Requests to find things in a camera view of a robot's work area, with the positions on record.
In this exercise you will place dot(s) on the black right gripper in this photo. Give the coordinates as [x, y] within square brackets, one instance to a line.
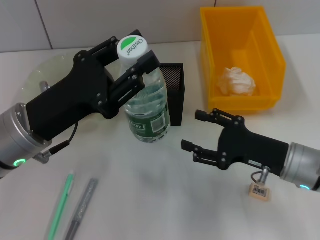
[245, 147]

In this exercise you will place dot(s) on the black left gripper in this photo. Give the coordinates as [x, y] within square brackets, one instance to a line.
[72, 100]

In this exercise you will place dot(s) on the clear bottle with green label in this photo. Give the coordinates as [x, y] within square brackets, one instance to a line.
[150, 112]

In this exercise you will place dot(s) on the white paper ball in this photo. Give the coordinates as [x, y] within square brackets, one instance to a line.
[237, 80]

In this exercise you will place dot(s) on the green pen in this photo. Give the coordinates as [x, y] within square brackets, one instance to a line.
[61, 205]

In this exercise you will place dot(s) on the black mesh pen holder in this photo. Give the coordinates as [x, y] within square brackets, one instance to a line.
[176, 100]

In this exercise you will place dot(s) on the pale green glass fruit plate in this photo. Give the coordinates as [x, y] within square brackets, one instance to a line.
[50, 67]

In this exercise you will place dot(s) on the beige eraser with barcode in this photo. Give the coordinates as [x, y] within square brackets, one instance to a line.
[261, 193]

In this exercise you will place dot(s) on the grey pen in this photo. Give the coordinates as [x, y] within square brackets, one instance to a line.
[83, 202]

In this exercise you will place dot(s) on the yellow plastic bin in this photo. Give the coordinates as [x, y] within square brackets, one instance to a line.
[225, 37]

